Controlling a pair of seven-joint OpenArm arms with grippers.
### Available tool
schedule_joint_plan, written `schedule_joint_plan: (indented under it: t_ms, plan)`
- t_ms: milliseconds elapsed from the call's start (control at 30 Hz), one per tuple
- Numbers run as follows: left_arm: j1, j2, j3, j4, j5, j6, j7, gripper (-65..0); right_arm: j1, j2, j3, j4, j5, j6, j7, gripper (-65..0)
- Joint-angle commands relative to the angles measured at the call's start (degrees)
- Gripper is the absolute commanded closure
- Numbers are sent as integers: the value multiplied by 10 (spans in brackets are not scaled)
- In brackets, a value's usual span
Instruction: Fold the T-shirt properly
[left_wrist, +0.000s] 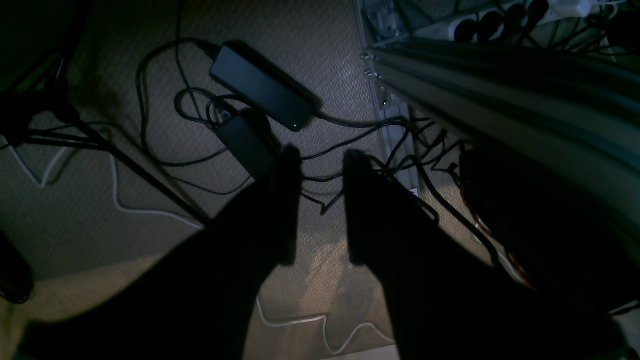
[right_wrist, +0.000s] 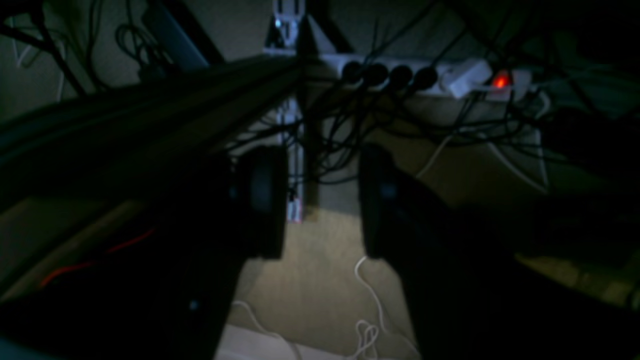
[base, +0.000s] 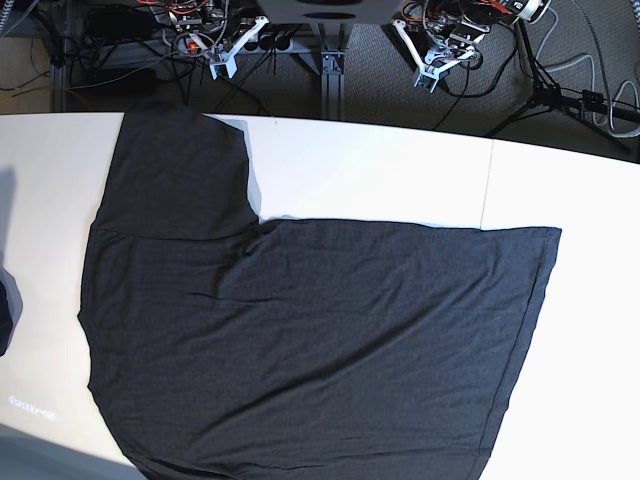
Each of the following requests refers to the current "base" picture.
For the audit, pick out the dark object at left edge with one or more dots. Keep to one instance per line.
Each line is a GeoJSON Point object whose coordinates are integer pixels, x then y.
{"type": "Point", "coordinates": [11, 309]}

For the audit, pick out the dark grey T-shirt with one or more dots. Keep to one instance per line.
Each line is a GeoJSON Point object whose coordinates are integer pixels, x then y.
{"type": "Point", "coordinates": [223, 347]}

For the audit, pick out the black tripod stand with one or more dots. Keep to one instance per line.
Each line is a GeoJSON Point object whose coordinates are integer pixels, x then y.
{"type": "Point", "coordinates": [548, 96]}

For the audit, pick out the grey power strip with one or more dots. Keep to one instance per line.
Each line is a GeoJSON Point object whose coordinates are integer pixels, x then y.
{"type": "Point", "coordinates": [250, 44]}

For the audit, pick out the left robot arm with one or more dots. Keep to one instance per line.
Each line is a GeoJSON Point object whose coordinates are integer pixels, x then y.
{"type": "Point", "coordinates": [440, 35]}

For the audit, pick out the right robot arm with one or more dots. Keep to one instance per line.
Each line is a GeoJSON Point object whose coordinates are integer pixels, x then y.
{"type": "Point", "coordinates": [215, 31]}

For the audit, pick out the grey base camera mount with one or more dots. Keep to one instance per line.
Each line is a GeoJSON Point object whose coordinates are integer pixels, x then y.
{"type": "Point", "coordinates": [304, 11]}

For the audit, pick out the aluminium frame post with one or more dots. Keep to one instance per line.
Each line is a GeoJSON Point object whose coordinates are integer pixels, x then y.
{"type": "Point", "coordinates": [333, 38]}

